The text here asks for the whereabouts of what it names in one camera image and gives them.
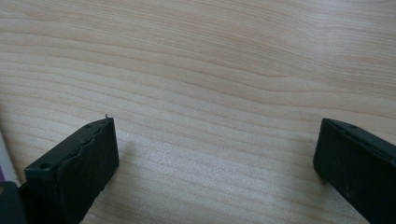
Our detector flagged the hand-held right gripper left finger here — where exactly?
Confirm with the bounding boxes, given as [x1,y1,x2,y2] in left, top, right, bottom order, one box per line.
[23,116,120,224]

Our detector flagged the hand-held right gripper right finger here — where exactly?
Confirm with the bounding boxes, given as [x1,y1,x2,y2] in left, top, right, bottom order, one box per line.
[313,117,396,224]

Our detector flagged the white and purple toothpaste tube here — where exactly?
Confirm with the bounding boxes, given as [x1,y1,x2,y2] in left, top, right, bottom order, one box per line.
[0,130,21,185]

